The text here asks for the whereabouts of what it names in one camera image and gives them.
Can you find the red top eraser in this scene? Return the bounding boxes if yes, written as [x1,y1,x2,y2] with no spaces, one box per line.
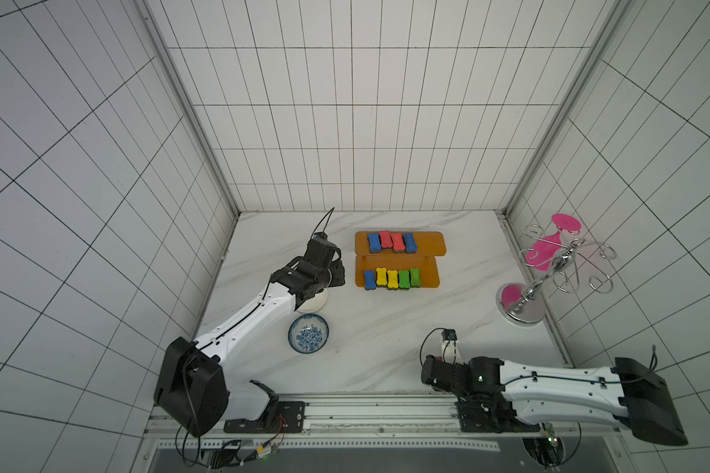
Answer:
[379,231,394,250]
[390,233,406,253]

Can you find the blue eraser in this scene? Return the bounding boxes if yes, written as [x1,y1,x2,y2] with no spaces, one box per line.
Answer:
[367,233,382,253]
[363,270,378,291]
[402,233,417,254]

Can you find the orange two-tier shelf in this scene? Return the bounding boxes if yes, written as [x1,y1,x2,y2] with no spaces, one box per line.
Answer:
[355,232,447,289]

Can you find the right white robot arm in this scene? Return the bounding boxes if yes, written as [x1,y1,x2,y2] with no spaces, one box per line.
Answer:
[421,356,688,447]

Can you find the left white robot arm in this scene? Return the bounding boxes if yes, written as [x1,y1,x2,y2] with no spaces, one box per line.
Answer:
[153,232,345,438]

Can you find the white upturned bowl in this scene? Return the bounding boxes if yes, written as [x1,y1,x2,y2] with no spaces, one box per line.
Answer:
[297,289,329,313]

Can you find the blue bottom eraser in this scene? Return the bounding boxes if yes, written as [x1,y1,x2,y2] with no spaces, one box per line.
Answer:
[363,270,378,291]

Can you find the yellow bottom eraser left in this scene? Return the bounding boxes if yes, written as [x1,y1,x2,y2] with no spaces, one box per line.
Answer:
[375,267,388,287]

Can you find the yellow eraser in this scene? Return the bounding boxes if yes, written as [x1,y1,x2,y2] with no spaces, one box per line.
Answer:
[375,267,388,287]
[387,270,400,290]

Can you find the blue patterned bowl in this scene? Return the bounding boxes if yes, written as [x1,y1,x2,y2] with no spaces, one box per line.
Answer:
[288,313,329,355]

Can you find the yellow bottom eraser right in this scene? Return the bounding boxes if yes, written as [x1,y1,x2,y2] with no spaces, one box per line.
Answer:
[387,270,400,290]

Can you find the green bottom eraser left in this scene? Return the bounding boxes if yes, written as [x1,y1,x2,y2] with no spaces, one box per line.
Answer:
[398,270,411,290]

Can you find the green eraser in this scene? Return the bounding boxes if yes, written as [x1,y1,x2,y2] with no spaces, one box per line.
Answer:
[409,268,422,288]
[398,270,411,290]

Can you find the chrome cup tree stand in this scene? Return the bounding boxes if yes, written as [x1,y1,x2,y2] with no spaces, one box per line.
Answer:
[496,223,617,326]

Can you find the green bottom eraser right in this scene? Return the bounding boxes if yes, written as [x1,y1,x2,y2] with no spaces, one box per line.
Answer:
[409,268,422,288]

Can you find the pink disc middle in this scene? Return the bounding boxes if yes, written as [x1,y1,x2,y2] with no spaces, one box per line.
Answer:
[525,233,562,272]

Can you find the pink disc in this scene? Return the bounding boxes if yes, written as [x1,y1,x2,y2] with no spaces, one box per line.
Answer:
[551,213,582,235]
[525,233,562,272]

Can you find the pink disc top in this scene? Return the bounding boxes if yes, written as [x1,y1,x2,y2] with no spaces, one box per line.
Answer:
[551,213,582,235]

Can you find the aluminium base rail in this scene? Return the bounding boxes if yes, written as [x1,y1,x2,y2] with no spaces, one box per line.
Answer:
[136,392,635,472]

